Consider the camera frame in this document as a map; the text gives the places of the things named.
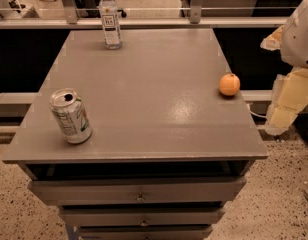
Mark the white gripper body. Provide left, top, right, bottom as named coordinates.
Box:
left=280, top=0, right=308, bottom=68

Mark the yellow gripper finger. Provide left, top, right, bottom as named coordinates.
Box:
left=265, top=67, right=308, bottom=135
left=260, top=26, right=284, bottom=51

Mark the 7up soda can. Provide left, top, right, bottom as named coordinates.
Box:
left=50, top=88, right=92, bottom=144

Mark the clear plastic water bottle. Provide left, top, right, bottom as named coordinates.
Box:
left=99, top=0, right=122, bottom=49

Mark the orange fruit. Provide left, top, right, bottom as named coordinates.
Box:
left=219, top=73, right=240, bottom=96

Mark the grey drawer cabinet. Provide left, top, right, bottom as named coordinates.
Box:
left=2, top=28, right=269, bottom=240

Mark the metal railing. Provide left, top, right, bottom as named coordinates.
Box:
left=0, top=0, right=301, bottom=29

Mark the top grey drawer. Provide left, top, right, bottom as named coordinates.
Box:
left=28, top=176, right=246, bottom=206

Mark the grey drawer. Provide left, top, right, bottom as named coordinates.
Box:
left=79, top=225, right=212, bottom=240
left=28, top=176, right=246, bottom=206
left=60, top=207, right=225, bottom=227

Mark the bottom grey drawer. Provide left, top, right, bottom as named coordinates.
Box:
left=79, top=225, right=212, bottom=240

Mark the middle grey drawer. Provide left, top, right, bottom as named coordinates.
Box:
left=60, top=207, right=225, bottom=227

